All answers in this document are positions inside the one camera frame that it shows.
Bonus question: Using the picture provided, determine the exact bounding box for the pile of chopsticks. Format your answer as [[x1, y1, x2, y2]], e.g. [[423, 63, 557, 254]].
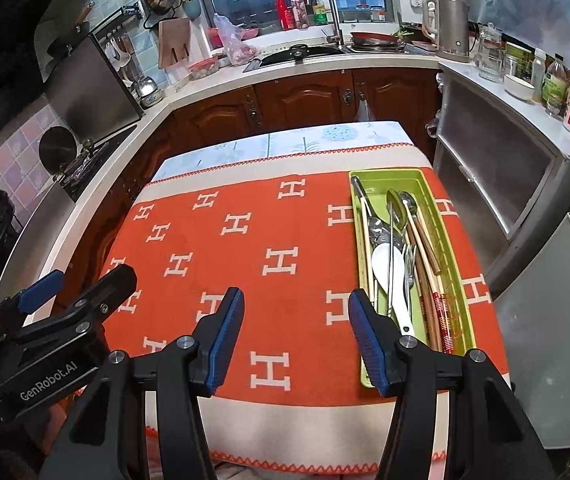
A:
[[352, 177, 458, 356]]

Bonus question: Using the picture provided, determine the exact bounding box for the black kitchen sink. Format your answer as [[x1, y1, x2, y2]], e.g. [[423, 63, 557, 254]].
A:
[[260, 45, 346, 67]]

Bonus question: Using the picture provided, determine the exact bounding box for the hanging white plastic bag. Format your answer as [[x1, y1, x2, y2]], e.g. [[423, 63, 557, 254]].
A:
[[354, 99, 377, 123]]

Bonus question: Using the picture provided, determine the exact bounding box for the wooden cutting board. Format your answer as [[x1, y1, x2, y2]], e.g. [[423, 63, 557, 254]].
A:
[[157, 17, 193, 70]]

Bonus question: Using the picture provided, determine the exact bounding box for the white ceramic spoon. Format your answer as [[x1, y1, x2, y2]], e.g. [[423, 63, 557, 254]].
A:
[[371, 243, 413, 335]]

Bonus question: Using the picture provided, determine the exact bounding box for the green plastic utensil tray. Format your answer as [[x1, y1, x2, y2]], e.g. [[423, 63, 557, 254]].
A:
[[348, 168, 477, 389]]

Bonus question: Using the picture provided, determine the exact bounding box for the metal soup spoon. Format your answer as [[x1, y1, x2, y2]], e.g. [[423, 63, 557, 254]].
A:
[[367, 217, 396, 261]]

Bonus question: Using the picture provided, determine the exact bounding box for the white bowl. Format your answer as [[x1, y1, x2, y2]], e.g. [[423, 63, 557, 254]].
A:
[[502, 74, 537, 102]]

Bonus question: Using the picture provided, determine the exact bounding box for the clear bottle green label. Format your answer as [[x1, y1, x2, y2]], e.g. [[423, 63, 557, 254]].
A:
[[541, 55, 570, 118]]

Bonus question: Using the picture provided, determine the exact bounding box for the steel kitchen faucet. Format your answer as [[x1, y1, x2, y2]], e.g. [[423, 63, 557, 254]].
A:
[[306, 0, 346, 53]]

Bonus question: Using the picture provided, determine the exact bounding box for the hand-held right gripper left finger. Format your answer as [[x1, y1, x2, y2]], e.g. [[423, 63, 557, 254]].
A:
[[40, 288, 245, 480]]

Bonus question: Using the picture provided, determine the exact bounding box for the black wall rack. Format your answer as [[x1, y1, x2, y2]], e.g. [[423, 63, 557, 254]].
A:
[[90, 2, 148, 41]]

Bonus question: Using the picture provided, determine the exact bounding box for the red frying pan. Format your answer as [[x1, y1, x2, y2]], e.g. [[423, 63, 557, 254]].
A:
[[349, 30, 408, 53]]

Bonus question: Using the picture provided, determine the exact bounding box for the metal fork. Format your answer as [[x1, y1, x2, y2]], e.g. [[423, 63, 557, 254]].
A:
[[399, 242, 416, 301]]

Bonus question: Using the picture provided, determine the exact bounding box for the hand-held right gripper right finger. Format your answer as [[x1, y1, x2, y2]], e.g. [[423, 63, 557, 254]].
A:
[[349, 288, 558, 480]]

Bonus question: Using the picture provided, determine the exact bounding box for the steel stove splash panel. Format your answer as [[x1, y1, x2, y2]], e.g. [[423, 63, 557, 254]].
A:
[[45, 34, 145, 141]]

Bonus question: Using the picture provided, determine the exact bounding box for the slim metal spoon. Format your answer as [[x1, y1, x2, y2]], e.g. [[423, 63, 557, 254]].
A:
[[386, 188, 406, 316]]

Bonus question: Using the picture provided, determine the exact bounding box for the red spray bottle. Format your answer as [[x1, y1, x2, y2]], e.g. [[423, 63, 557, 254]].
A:
[[275, 0, 296, 32]]

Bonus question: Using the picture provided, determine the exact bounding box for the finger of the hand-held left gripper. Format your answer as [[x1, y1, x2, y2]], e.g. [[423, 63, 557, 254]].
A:
[[12, 264, 138, 348], [0, 270, 64, 331]]

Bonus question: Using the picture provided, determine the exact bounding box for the light blue printed tablecloth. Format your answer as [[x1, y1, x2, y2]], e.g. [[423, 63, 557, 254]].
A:
[[151, 120, 416, 183]]

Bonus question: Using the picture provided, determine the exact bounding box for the white plastic bottle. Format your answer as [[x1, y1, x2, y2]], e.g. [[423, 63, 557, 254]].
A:
[[530, 48, 548, 103]]

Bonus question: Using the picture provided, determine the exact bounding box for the green box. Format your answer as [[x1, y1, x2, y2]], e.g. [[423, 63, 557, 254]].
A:
[[504, 42, 533, 78]]

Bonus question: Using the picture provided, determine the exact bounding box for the clear plastic bag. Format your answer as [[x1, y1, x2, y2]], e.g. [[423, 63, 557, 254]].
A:
[[212, 12, 261, 67]]

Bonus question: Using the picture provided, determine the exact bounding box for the round dark pot lid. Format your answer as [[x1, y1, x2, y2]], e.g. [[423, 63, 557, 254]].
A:
[[38, 126, 78, 163]]

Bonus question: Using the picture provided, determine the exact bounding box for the small steel lidded pot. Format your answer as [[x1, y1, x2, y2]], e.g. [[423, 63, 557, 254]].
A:
[[134, 74, 161, 108]]

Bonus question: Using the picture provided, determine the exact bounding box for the grey metal cabinet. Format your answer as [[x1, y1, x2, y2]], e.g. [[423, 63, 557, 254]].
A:
[[432, 72, 570, 301]]

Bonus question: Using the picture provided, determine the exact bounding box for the gas stove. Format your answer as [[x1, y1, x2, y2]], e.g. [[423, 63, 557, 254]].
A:
[[52, 127, 138, 203]]

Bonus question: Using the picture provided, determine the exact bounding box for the wooden handled metal spoon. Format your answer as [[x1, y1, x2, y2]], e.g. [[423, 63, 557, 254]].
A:
[[399, 191, 441, 281]]

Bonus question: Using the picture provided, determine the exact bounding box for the orange patterned blanket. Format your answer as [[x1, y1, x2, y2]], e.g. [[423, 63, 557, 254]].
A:
[[100, 142, 511, 473]]

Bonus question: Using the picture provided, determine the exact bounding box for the clear food container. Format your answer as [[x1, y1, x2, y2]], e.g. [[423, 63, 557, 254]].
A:
[[187, 57, 221, 81]]

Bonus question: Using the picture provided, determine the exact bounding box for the steel electric kettle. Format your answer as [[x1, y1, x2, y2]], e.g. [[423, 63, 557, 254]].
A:
[[421, 0, 471, 64]]

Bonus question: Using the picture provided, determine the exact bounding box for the pink bottle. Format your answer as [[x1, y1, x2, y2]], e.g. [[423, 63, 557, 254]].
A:
[[291, 0, 310, 31]]

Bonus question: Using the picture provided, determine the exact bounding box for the glass pitcher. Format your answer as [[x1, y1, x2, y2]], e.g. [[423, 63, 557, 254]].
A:
[[475, 22, 508, 83]]

